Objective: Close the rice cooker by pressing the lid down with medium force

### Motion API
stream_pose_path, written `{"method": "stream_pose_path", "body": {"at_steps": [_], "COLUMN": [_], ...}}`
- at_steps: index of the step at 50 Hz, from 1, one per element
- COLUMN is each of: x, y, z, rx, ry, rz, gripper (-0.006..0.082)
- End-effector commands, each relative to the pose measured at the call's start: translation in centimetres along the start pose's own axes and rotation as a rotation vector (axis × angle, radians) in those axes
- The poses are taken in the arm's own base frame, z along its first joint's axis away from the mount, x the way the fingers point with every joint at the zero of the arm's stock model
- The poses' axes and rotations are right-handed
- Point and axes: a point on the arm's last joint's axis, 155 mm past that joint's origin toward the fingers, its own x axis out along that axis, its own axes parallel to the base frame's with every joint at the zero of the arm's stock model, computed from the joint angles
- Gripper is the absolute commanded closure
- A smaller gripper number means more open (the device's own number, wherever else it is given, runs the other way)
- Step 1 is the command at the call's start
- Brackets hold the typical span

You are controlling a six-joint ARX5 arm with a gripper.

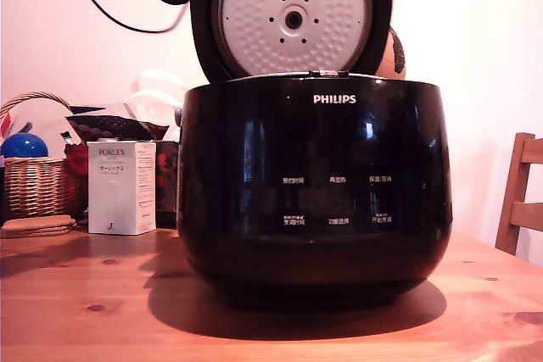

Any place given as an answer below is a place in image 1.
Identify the black rice cooker body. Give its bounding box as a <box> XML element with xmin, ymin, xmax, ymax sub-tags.
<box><xmin>175</xmin><ymin>73</ymin><xmax>453</xmax><ymax>310</ymax></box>

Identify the floral tissue box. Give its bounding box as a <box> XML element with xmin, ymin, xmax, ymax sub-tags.
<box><xmin>154</xmin><ymin>139</ymin><xmax>182</xmax><ymax>228</ymax></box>

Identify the white tissue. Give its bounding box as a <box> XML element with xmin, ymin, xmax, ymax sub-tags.
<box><xmin>126</xmin><ymin>69</ymin><xmax>191</xmax><ymax>120</ymax></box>

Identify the white Porlex box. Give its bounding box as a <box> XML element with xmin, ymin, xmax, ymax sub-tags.
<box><xmin>87</xmin><ymin>140</ymin><xmax>158</xmax><ymax>237</ymax></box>

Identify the dark dotted pattern packet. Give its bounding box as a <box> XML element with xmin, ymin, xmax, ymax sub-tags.
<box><xmin>66</xmin><ymin>114</ymin><xmax>171</xmax><ymax>143</ymax></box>

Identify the cork globe with pins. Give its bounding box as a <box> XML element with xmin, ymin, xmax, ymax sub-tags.
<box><xmin>374</xmin><ymin>25</ymin><xmax>409</xmax><ymax>81</ymax></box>

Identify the white tube green print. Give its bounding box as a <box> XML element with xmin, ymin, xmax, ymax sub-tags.
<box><xmin>59</xmin><ymin>130</ymin><xmax>84</xmax><ymax>148</ymax></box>

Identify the wicker basket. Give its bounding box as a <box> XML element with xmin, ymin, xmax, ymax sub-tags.
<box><xmin>0</xmin><ymin>91</ymin><xmax>85</xmax><ymax>220</ymax></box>

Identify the cork coaster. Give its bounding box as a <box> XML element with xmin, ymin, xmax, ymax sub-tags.
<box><xmin>0</xmin><ymin>224</ymin><xmax>78</xmax><ymax>240</ymax></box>
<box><xmin>4</xmin><ymin>214</ymin><xmax>74</xmax><ymax>228</ymax></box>

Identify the blue ball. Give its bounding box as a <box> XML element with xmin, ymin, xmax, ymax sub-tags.
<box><xmin>0</xmin><ymin>132</ymin><xmax>50</xmax><ymax>159</ymax></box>

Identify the wooden chair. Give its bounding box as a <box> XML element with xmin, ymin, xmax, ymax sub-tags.
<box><xmin>494</xmin><ymin>131</ymin><xmax>543</xmax><ymax>258</ymax></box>

